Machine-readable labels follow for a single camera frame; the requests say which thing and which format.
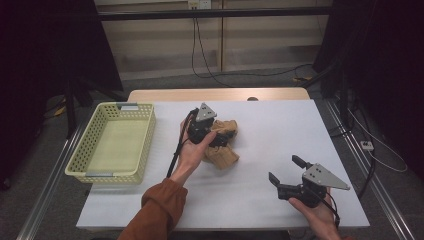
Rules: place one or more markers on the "black horizontal metal bar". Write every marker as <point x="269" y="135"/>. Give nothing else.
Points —
<point x="213" y="14"/>

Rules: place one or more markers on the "white table board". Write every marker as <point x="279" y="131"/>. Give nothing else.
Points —
<point x="266" y="133"/>

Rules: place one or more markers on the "white power strip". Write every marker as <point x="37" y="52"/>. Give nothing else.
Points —
<point x="366" y="145"/>

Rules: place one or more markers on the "black tripod stand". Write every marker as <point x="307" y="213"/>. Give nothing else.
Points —
<point x="70" y="106"/>

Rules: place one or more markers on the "pale yellow plastic basket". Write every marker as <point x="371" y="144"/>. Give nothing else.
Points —
<point x="116" y="143"/>

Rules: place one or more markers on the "tan cloth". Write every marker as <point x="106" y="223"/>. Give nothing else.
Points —
<point x="221" y="158"/>

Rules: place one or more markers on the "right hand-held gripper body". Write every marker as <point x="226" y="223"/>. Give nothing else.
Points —
<point x="316" y="178"/>

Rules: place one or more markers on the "white wall socket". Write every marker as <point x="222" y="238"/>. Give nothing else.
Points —
<point x="199" y="4"/>

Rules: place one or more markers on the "person's left hand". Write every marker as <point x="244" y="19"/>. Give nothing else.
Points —
<point x="191" y="155"/>

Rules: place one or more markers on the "person's right hand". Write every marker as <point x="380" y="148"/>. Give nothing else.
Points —
<point x="318" y="220"/>

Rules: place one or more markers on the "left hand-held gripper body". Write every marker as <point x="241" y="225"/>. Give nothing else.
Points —
<point x="200" y="128"/>

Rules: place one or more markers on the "black curtain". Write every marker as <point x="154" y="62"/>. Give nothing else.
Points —
<point x="383" y="50"/>
<point x="40" y="66"/>

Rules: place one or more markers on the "aluminium rail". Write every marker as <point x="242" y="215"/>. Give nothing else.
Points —
<point x="376" y="186"/>
<point x="50" y="181"/>

